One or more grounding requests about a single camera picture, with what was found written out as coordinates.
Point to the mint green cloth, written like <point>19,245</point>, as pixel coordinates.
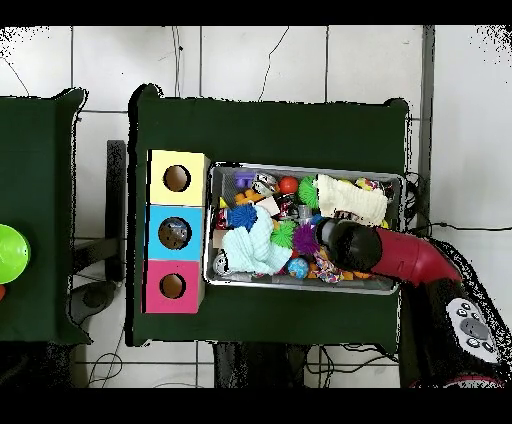
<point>252,244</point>

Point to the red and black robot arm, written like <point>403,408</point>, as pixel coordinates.
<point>416,256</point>

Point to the wooden box with three holes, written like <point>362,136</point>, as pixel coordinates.
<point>196,180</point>

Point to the clear mesh bin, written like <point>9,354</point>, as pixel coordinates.
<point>240,282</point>

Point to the blue spiky ball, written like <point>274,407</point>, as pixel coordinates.
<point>242,217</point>

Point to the crushed silver can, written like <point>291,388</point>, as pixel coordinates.
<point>265,184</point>

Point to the green spiky ball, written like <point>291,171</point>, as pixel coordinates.
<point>307,192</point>
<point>282,234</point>

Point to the orange red ball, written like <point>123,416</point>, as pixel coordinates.
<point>288,185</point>

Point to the purple spiky ball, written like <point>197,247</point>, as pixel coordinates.
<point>304,238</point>

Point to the dark green table cloth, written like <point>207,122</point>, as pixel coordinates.
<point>272,128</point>
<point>40,160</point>

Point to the cream yellow cloth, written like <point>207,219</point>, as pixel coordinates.
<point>352,198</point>

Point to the bright green bowl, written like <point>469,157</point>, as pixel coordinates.
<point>12,254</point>

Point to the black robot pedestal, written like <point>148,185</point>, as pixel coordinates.
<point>256,368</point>

